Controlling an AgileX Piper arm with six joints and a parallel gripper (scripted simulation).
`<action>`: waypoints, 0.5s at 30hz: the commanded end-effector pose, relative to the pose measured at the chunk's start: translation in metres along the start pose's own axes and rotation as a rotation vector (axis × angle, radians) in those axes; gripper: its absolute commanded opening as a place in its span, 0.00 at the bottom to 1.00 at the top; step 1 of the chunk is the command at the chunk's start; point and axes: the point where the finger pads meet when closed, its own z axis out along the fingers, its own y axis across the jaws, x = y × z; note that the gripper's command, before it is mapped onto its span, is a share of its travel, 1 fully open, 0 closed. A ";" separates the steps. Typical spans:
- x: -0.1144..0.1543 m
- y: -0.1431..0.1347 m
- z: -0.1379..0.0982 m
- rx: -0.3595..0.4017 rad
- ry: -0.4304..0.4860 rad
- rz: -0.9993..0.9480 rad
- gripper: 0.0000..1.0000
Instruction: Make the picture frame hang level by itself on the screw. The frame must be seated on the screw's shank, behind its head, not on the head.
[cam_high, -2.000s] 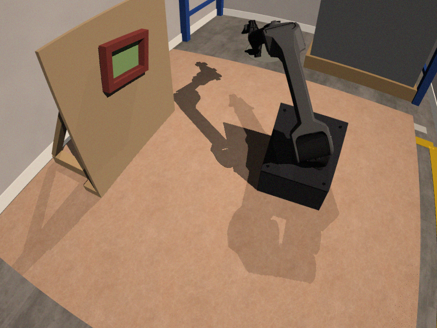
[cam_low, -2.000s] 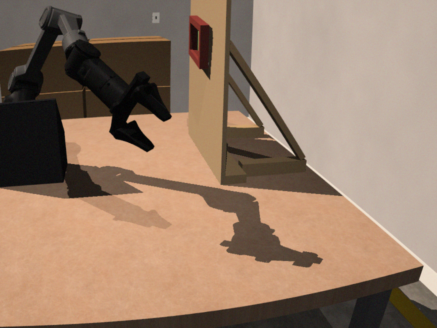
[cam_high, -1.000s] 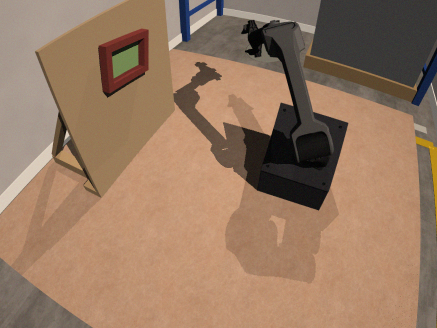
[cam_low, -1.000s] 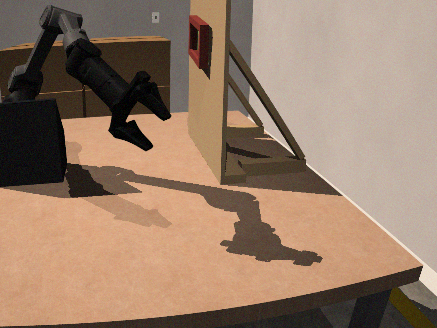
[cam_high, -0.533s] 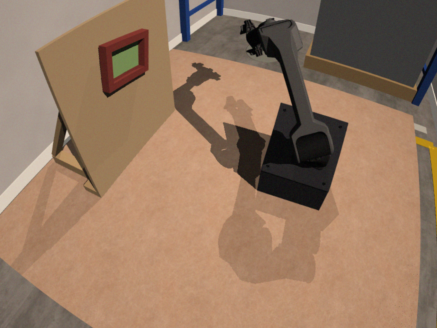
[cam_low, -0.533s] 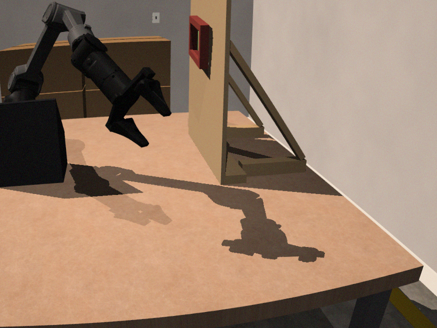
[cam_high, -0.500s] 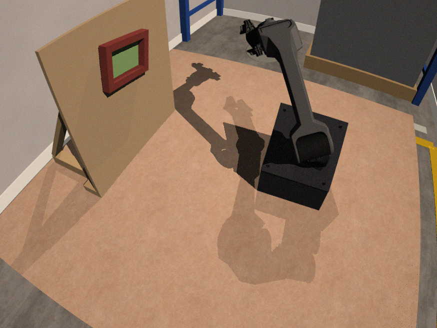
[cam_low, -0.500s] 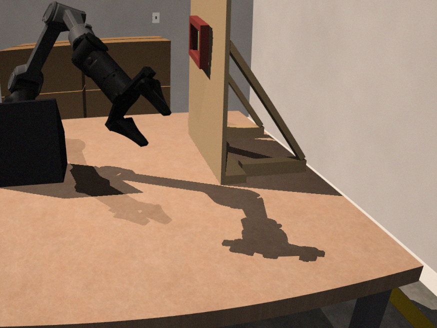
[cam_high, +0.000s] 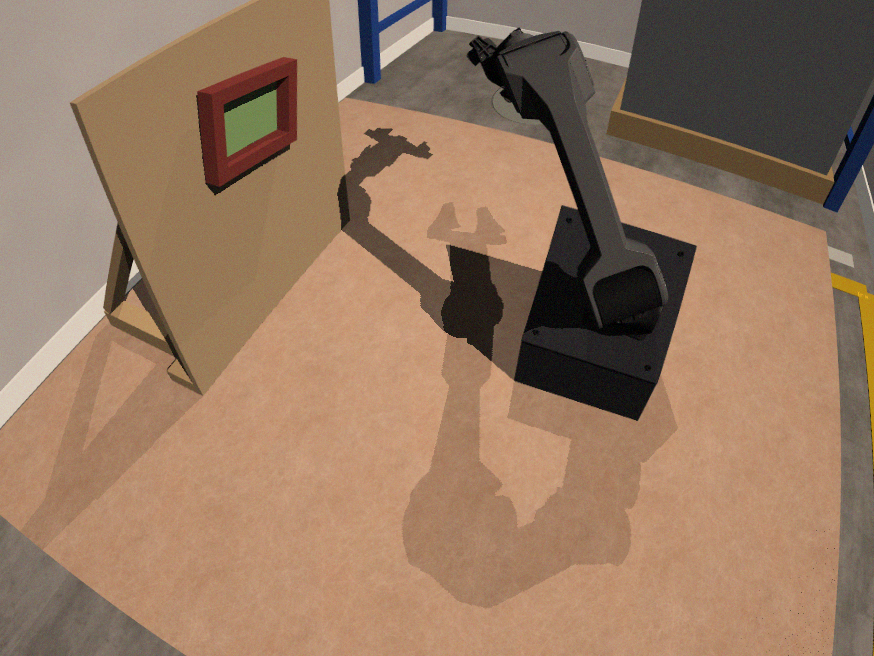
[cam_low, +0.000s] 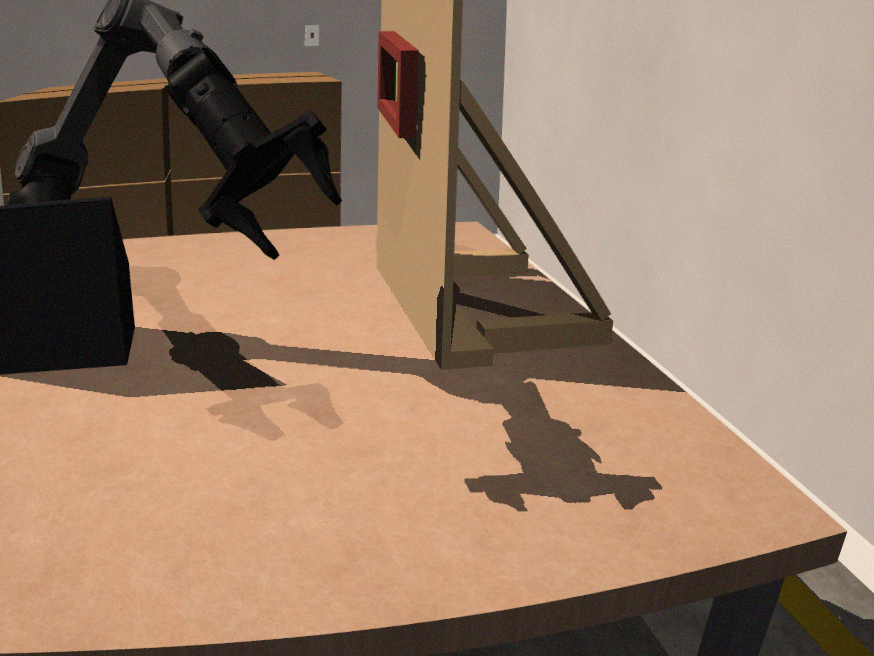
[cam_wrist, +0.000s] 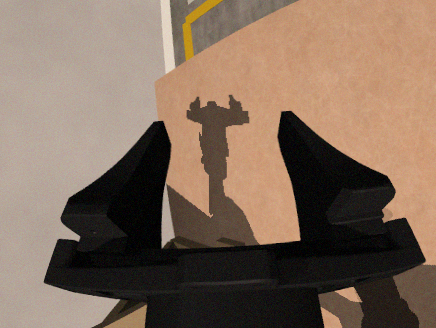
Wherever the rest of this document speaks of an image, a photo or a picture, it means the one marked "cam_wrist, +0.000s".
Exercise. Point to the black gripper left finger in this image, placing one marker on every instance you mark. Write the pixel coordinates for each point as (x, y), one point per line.
(122, 209)

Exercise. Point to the tan wooden board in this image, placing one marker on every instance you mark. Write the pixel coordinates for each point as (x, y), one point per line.
(134, 317)

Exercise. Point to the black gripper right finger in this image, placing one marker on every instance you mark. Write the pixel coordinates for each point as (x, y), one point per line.
(335, 195)

